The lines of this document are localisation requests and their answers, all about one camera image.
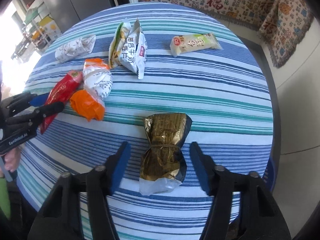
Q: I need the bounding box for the orange white bag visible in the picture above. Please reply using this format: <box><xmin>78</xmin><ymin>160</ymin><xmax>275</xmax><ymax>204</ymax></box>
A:
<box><xmin>70</xmin><ymin>58</ymin><xmax>113</xmax><ymax>121</ymax></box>

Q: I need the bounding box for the storage rack with basins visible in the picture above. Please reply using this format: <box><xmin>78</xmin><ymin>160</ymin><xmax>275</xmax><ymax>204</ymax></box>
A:
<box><xmin>11</xmin><ymin>7</ymin><xmax>52</xmax><ymax>62</ymax></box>

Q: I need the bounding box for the chip bag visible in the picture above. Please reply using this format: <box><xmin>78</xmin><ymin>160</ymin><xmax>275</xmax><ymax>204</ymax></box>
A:
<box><xmin>108</xmin><ymin>18</ymin><xmax>148</xmax><ymax>80</ymax></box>

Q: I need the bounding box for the red foil wrapper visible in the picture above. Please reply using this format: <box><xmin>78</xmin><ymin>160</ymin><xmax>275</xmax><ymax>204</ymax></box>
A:
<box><xmin>39</xmin><ymin>70</ymin><xmax>84</xmax><ymax>134</ymax></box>

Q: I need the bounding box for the person's left hand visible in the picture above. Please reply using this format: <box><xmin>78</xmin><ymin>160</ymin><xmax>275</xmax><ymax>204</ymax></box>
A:
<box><xmin>4</xmin><ymin>147</ymin><xmax>21</xmax><ymax>172</ymax></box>

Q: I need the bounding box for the blue striped tablecloth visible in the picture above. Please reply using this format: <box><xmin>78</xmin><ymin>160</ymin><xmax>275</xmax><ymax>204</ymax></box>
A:
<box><xmin>17</xmin><ymin>2</ymin><xmax>273</xmax><ymax>239</ymax></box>

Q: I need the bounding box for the gold foil snack bag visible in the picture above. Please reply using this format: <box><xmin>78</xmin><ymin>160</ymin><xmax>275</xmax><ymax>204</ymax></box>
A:
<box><xmin>139</xmin><ymin>113</ymin><xmax>193</xmax><ymax>196</ymax></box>

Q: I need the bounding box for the yellow green cardboard box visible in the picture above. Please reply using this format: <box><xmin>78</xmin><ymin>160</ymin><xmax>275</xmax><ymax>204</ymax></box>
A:
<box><xmin>39</xmin><ymin>15</ymin><xmax>62</xmax><ymax>41</ymax></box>

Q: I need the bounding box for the floral white paper package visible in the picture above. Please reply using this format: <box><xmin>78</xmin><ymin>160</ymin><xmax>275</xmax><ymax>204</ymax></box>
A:
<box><xmin>55</xmin><ymin>35</ymin><xmax>96</xmax><ymax>63</ymax></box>

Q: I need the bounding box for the white green snack packet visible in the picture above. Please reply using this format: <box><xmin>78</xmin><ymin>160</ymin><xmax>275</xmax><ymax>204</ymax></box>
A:
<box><xmin>170</xmin><ymin>33</ymin><xmax>222</xmax><ymax>57</ymax></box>

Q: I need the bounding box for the blue plastic trash basket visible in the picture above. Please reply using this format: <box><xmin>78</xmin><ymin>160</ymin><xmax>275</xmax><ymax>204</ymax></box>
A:
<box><xmin>262</xmin><ymin>157</ymin><xmax>276</xmax><ymax>192</ymax></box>

